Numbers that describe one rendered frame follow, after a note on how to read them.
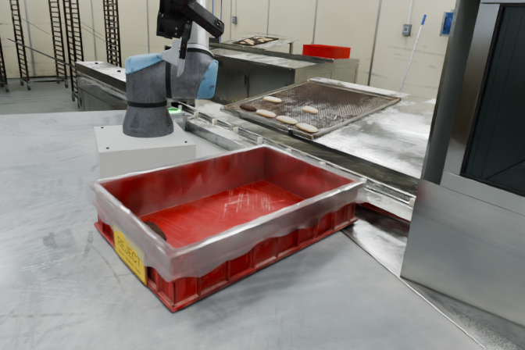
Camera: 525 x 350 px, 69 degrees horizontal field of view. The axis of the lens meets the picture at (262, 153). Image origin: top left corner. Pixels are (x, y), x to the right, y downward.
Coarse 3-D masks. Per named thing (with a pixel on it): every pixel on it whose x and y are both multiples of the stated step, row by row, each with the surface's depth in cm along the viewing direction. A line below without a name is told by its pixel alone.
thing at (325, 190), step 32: (192, 160) 89; (224, 160) 95; (256, 160) 102; (288, 160) 97; (96, 192) 71; (128, 192) 79; (160, 192) 84; (192, 192) 91; (320, 192) 91; (352, 192) 80; (128, 224) 61; (256, 224) 63; (288, 224) 68; (160, 256) 54; (192, 256) 55; (224, 256) 59
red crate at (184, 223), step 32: (224, 192) 97; (256, 192) 98; (288, 192) 99; (96, 224) 77; (160, 224) 80; (192, 224) 81; (224, 224) 82; (320, 224) 77; (256, 256) 67; (160, 288) 59; (192, 288) 58
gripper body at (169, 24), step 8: (160, 0) 91; (168, 0) 89; (176, 0) 87; (184, 0) 87; (192, 0) 88; (160, 8) 92; (168, 8) 90; (176, 8) 91; (160, 16) 91; (168, 16) 92; (176, 16) 92; (184, 16) 92; (160, 24) 93; (168, 24) 92; (176, 24) 92; (184, 24) 93; (160, 32) 94; (168, 32) 94; (176, 32) 94; (184, 32) 94
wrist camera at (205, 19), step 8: (184, 8) 90; (192, 8) 91; (200, 8) 93; (192, 16) 92; (200, 16) 92; (208, 16) 94; (200, 24) 93; (208, 24) 93; (216, 24) 95; (224, 24) 98; (216, 32) 95
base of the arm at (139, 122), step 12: (132, 108) 111; (144, 108) 110; (156, 108) 112; (132, 120) 111; (144, 120) 111; (156, 120) 112; (168, 120) 117; (132, 132) 111; (144, 132) 111; (156, 132) 112; (168, 132) 115
